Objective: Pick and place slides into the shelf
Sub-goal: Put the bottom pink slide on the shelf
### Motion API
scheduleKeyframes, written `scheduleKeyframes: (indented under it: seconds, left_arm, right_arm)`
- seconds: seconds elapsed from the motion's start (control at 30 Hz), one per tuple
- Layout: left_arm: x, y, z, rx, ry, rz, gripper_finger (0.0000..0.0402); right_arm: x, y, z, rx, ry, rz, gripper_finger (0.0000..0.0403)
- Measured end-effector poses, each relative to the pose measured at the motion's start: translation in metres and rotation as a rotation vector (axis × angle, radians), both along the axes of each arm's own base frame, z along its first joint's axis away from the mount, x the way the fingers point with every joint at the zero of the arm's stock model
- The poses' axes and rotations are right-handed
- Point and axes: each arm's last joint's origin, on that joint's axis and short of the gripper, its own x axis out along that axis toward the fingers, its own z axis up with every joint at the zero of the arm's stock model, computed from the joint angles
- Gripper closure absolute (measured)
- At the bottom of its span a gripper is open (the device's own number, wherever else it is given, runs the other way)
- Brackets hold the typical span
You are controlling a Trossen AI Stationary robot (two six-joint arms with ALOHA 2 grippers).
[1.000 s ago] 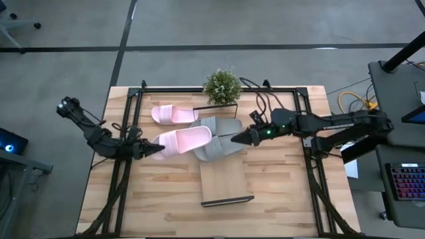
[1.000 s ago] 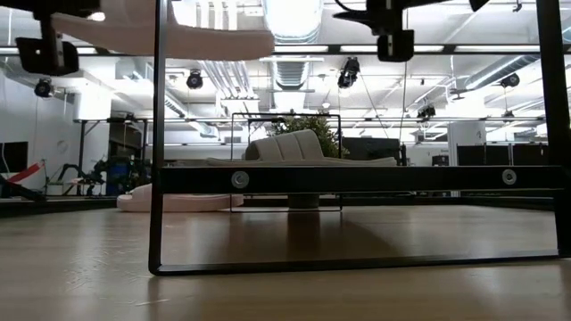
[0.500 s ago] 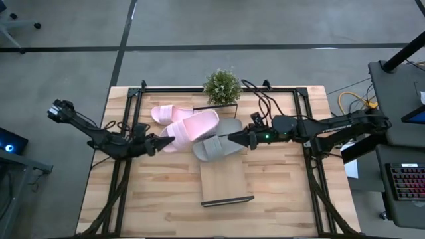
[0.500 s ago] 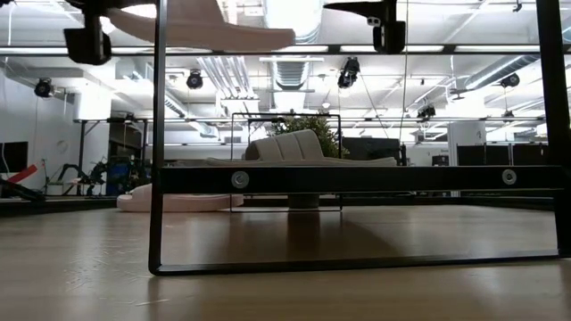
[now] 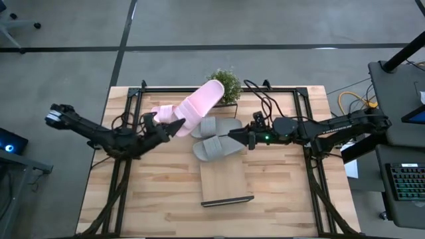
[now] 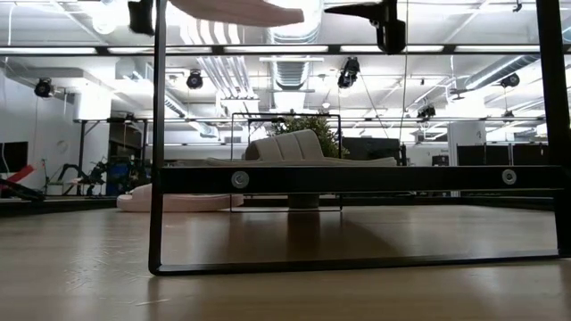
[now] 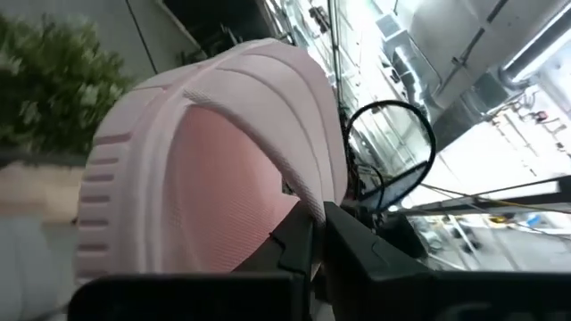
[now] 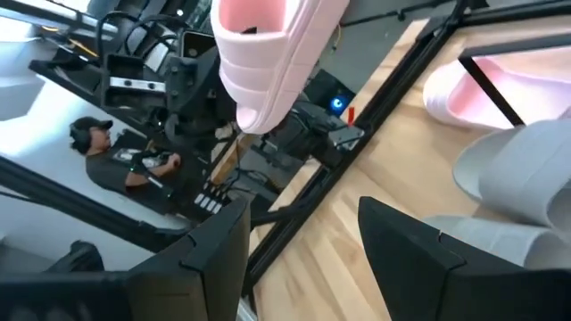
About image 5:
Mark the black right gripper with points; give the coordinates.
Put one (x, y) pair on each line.
(262, 134)

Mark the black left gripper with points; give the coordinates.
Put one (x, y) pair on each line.
(154, 134)

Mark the pink foam slide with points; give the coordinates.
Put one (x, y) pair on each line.
(164, 113)
(202, 103)

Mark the grey foam slide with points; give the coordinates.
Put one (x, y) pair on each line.
(216, 147)
(212, 126)

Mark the black metal wooden shelf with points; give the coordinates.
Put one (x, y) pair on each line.
(222, 179)

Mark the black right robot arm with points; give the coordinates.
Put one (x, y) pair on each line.
(338, 127)

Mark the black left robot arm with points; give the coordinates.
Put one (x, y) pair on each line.
(86, 127)

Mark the small green potted plant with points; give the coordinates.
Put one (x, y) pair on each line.
(227, 84)

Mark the white paper sheet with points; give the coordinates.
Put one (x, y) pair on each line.
(351, 166)

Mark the grey metal cart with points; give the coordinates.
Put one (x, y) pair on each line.
(20, 166)

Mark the black computer blue light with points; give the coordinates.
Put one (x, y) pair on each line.
(10, 142)

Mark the grey side desk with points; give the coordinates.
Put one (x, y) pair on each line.
(395, 96)

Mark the backlit black keyboard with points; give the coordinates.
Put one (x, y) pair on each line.
(408, 181)

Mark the grey office chair base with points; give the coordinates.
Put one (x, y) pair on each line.
(13, 26)

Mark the blue screen tablet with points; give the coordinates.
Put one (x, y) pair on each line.
(416, 116)

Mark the thick black pole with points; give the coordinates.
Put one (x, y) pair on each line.
(403, 51)

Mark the black aluminium rig frame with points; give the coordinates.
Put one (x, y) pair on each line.
(216, 89)

